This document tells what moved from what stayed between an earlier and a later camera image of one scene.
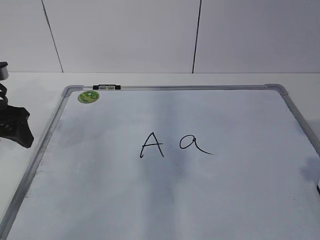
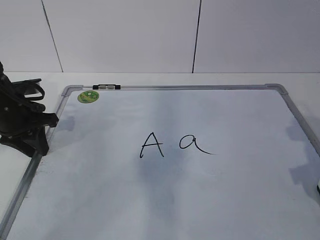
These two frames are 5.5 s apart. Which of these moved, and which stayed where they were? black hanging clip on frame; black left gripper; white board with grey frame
Moved: black left gripper
Stayed: white board with grey frame; black hanging clip on frame
